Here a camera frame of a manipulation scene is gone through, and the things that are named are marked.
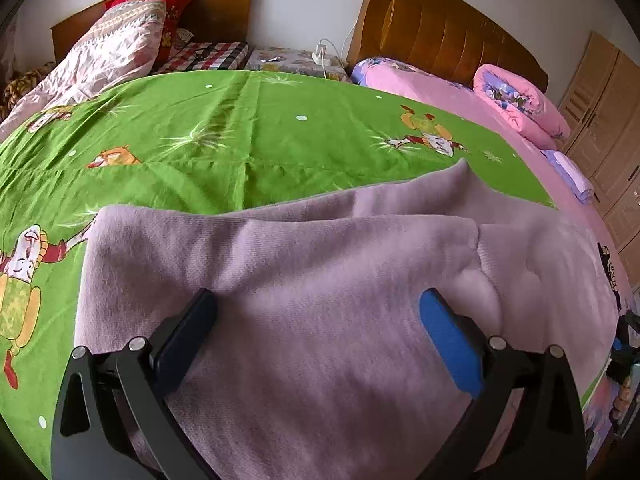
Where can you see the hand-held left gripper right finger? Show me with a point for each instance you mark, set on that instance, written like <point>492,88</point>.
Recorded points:
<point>452,345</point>

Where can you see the wooden wardrobe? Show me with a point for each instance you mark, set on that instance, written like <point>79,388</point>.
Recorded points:
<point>610,125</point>

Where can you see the pink floral quilt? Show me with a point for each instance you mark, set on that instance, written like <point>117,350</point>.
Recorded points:
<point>100,55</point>

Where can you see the rolled pink quilt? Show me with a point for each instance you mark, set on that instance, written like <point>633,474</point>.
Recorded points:
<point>520,100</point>

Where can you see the large padded wooden headboard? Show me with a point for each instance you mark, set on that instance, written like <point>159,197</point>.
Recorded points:
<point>440,25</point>

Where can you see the pink bed sheet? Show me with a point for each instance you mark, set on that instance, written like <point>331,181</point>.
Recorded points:
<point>450,105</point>

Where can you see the lilac knit sweater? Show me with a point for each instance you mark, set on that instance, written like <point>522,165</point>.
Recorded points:
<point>325,270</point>

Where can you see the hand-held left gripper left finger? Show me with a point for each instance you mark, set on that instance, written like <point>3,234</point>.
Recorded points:
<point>180,345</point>

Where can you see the purple printed pillow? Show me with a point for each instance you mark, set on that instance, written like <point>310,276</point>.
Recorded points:
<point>375,67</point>

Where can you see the yellow braided cushion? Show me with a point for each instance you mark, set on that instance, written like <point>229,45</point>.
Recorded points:
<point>22,85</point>

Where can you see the folded lilac cloth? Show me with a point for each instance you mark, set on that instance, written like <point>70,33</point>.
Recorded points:
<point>570,172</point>

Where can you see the red patterned pillow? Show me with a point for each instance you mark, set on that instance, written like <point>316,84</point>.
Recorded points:
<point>172,5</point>

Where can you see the red plaid bed sheet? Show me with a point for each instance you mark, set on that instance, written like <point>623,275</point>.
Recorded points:
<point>210,55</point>

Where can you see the green printed bed sheet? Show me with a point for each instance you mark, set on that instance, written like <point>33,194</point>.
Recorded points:
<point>225,130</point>

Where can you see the cloth covered nightstand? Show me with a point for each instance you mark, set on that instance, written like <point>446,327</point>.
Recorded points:
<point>285,62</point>

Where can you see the small wooden headboard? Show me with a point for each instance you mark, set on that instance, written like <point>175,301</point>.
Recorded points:
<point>220,5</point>

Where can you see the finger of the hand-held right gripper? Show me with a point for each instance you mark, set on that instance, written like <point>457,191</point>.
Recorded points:
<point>622,360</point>

